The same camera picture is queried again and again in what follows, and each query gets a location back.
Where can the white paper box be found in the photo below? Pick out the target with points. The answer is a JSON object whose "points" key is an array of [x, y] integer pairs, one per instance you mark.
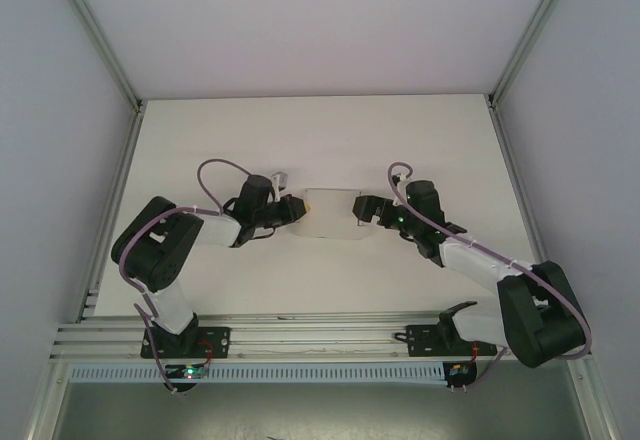
{"points": [[332, 215]]}

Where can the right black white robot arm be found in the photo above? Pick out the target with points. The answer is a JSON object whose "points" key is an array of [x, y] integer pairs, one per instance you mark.
{"points": [[540, 320]]}

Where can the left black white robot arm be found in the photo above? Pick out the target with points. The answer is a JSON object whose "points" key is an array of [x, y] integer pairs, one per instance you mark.
{"points": [[150, 255]]}

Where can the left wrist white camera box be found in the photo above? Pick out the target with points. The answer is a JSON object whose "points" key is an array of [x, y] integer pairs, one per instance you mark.
{"points": [[280, 180]]}

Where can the aluminium table side rail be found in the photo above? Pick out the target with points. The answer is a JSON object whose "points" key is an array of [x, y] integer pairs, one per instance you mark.
{"points": [[511, 160], [131, 135]]}

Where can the aluminium mounting rail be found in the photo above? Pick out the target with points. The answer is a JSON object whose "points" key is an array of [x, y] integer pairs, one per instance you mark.
{"points": [[320, 340]]}

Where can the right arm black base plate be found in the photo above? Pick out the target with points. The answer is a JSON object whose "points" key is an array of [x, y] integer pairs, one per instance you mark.
{"points": [[420, 342]]}

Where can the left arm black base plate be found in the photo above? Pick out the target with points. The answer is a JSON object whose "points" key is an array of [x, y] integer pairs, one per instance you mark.
{"points": [[215, 342]]}

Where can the aluminium frame post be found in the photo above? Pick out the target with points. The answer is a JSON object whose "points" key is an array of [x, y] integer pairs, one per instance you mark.
{"points": [[100, 35], [532, 35]]}

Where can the aluminium frame leg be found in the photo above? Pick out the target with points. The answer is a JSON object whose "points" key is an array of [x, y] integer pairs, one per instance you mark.
{"points": [[595, 400], [47, 400]]}

